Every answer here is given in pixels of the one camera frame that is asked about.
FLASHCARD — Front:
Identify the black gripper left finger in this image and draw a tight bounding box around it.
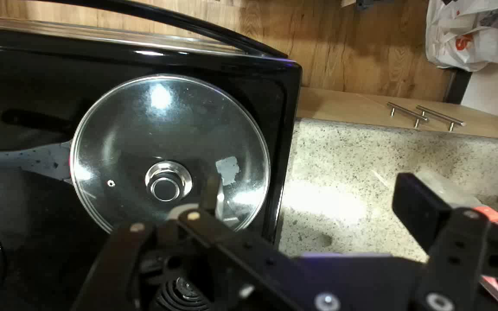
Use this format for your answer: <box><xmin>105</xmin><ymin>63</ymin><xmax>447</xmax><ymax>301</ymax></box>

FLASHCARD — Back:
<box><xmin>198</xmin><ymin>173</ymin><xmax>220</xmax><ymax>216</ymax></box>

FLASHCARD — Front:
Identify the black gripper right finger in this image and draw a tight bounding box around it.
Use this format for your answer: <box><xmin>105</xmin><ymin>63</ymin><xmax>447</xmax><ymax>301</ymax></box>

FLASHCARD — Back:
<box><xmin>390</xmin><ymin>173</ymin><xmax>450</xmax><ymax>251</ymax></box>

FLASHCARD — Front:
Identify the glass pot lid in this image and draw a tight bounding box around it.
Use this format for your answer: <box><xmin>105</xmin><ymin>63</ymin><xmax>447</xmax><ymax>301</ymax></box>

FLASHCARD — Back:
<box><xmin>68</xmin><ymin>75</ymin><xmax>271</xmax><ymax>232</ymax></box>

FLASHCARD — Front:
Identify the black electric stove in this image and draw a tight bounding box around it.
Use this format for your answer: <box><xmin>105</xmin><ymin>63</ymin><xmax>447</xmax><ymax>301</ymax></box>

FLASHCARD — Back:
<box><xmin>0</xmin><ymin>0</ymin><xmax>300</xmax><ymax>311</ymax></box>

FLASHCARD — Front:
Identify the white plastic bag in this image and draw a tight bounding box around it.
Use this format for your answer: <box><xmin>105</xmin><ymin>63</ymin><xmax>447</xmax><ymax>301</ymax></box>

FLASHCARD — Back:
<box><xmin>425</xmin><ymin>0</ymin><xmax>498</xmax><ymax>73</ymax></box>

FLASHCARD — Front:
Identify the silver drawer handle near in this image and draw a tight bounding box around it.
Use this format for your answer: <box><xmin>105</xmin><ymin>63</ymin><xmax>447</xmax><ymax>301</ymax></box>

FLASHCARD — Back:
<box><xmin>386</xmin><ymin>102</ymin><xmax>428</xmax><ymax>128</ymax></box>

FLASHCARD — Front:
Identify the silver drawer handle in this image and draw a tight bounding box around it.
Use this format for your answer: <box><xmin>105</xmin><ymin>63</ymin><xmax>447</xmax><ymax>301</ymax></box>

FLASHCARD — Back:
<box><xmin>386</xmin><ymin>102</ymin><xmax>428</xmax><ymax>128</ymax></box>
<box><xmin>416</xmin><ymin>106</ymin><xmax>464</xmax><ymax>133</ymax></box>

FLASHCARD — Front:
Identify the silver drawer handle far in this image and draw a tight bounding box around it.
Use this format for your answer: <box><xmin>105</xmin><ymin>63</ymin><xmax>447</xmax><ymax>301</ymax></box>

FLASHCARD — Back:
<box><xmin>416</xmin><ymin>106</ymin><xmax>464</xmax><ymax>133</ymax></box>

